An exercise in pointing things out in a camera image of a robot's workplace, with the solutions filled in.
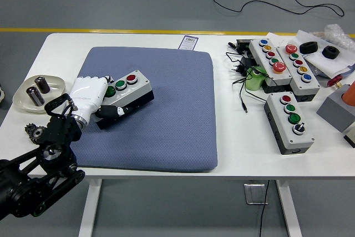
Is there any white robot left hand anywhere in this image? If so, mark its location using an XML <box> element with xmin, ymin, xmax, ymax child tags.
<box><xmin>67</xmin><ymin>74</ymin><xmax>137</xmax><ymax>123</ymax></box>

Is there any grey four-button control box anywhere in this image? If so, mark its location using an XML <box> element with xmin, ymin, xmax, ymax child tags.
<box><xmin>94</xmin><ymin>69</ymin><xmax>155</xmax><ymax>130</ymax></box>

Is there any grey five-button control box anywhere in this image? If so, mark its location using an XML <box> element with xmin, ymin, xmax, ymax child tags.
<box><xmin>248</xmin><ymin>38</ymin><xmax>292</xmax><ymax>93</ymax></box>
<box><xmin>276</xmin><ymin>43</ymin><xmax>321</xmax><ymax>102</ymax></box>

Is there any beige shallow dish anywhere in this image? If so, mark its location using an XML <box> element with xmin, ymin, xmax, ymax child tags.
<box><xmin>13</xmin><ymin>74</ymin><xmax>67</xmax><ymax>114</ymax></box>

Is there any dark cylindrical capacitor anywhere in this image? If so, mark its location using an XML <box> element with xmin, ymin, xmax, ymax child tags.
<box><xmin>26</xmin><ymin>86</ymin><xmax>45</xmax><ymax>107</ymax></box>
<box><xmin>34</xmin><ymin>75</ymin><xmax>50</xmax><ymax>94</ymax></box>

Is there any black metal gear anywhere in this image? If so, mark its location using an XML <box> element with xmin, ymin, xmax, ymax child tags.
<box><xmin>24</xmin><ymin>124</ymin><xmax>44</xmax><ymax>144</ymax></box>

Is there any yellow floor tape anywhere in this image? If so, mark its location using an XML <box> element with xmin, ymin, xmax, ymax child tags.
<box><xmin>0</xmin><ymin>27</ymin><xmax>297</xmax><ymax>37</ymax></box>

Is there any blue-grey textured mat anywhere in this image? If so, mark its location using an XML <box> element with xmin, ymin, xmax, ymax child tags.
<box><xmin>78</xmin><ymin>47</ymin><xmax>219</xmax><ymax>173</ymax></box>

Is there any purple label card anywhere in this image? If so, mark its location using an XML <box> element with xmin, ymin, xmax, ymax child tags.
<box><xmin>178</xmin><ymin>35</ymin><xmax>199</xmax><ymax>52</ymax></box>

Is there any white table leg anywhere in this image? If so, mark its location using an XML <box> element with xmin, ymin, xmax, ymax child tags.
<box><xmin>276</xmin><ymin>179</ymin><xmax>302</xmax><ymax>237</ymax></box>
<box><xmin>78</xmin><ymin>178</ymin><xmax>103</xmax><ymax>237</ymax></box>

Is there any black power adapter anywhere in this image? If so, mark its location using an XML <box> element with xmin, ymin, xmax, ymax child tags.
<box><xmin>229</xmin><ymin>56</ymin><xmax>255</xmax><ymax>77</ymax></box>

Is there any small black electronic device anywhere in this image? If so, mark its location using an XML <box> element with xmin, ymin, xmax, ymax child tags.
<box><xmin>227</xmin><ymin>39</ymin><xmax>253</xmax><ymax>54</ymax></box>

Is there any green plastic cylinder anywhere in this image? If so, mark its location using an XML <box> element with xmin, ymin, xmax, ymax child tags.
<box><xmin>244</xmin><ymin>65</ymin><xmax>267</xmax><ymax>92</ymax></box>

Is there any black foam wheel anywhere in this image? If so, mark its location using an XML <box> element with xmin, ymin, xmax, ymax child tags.
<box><xmin>298</xmin><ymin>41</ymin><xmax>319</xmax><ymax>54</ymax></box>
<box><xmin>321</xmin><ymin>45</ymin><xmax>341</xmax><ymax>60</ymax></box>

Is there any white foam sheet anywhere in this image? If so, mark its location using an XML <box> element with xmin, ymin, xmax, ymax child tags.
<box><xmin>293</xmin><ymin>29</ymin><xmax>355</xmax><ymax>77</ymax></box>

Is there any grey rectangular block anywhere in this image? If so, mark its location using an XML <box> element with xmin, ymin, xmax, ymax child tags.
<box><xmin>316</xmin><ymin>83</ymin><xmax>355</xmax><ymax>133</ymax></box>

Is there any red knob part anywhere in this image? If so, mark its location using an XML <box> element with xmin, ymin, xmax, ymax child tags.
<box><xmin>326</xmin><ymin>74</ymin><xmax>344</xmax><ymax>88</ymax></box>

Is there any clear bubble wrap bag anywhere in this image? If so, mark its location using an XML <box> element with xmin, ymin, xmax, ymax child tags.
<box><xmin>323</xmin><ymin>23</ymin><xmax>355</xmax><ymax>52</ymax></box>

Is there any orange cylinder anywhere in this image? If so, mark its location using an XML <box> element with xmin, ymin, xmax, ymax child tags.
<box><xmin>341</xmin><ymin>80</ymin><xmax>355</xmax><ymax>104</ymax></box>

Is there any clear bag with blue trim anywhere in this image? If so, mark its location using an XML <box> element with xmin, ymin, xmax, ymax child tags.
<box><xmin>316</xmin><ymin>62</ymin><xmax>355</xmax><ymax>78</ymax></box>

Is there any white box with black edge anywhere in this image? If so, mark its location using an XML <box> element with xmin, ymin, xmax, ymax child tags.
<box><xmin>343</xmin><ymin>122</ymin><xmax>355</xmax><ymax>148</ymax></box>

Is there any black adapter cord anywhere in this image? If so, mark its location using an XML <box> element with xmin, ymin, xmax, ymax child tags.
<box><xmin>225</xmin><ymin>51</ymin><xmax>280</xmax><ymax>114</ymax></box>

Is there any metal bracket under table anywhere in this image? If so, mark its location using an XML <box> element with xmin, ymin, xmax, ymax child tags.
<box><xmin>243</xmin><ymin>183</ymin><xmax>269</xmax><ymax>205</ymax></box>

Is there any black hanging cable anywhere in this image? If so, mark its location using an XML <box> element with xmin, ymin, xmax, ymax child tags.
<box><xmin>257</xmin><ymin>179</ymin><xmax>270</xmax><ymax>237</ymax></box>

